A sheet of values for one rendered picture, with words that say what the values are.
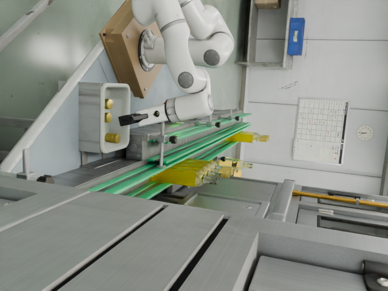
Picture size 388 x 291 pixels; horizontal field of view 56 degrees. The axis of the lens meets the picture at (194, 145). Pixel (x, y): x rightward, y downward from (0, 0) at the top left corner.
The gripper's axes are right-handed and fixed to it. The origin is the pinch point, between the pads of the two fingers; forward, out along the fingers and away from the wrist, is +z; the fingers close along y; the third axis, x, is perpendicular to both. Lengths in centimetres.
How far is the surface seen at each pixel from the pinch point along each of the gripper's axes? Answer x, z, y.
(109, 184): -17.4, 2.3, -15.5
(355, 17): 92, -131, 614
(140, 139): -7.9, 3.3, 10.9
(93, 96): 9.2, 6.1, -7.7
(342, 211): -56, -60, 55
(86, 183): -15.0, 5.0, -22.2
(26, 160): -3, -7, -52
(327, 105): -50, -63, 608
